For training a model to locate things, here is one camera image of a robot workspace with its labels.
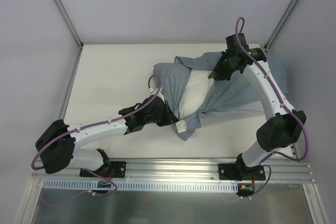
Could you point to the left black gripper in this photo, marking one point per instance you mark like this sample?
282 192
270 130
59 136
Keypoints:
165 114

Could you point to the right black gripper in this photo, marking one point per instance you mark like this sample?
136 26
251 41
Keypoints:
223 69

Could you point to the white pillow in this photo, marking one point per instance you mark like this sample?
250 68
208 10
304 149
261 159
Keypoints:
194 94

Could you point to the blue beige striped pillowcase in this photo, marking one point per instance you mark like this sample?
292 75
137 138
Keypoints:
223 97

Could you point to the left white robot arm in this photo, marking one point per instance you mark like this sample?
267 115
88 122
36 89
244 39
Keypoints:
61 145

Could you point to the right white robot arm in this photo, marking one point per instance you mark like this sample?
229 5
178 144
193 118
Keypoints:
284 124

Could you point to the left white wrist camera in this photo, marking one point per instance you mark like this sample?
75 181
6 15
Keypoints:
152 90

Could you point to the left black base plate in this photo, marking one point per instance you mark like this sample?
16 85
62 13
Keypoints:
116 167

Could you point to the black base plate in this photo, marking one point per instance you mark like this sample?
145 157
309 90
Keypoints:
116 167
229 171

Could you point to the aluminium mounting rail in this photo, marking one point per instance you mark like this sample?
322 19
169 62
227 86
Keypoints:
206 170

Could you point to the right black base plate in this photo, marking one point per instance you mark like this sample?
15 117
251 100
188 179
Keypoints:
229 171

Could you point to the slotted white cable duct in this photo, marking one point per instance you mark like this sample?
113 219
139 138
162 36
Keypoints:
130 185

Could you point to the right aluminium frame post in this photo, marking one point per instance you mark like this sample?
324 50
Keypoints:
281 23

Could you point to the aluminium frame post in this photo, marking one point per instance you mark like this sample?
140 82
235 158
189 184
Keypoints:
68 22
281 23

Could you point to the left aluminium frame post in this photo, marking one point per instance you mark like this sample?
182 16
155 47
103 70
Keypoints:
68 22

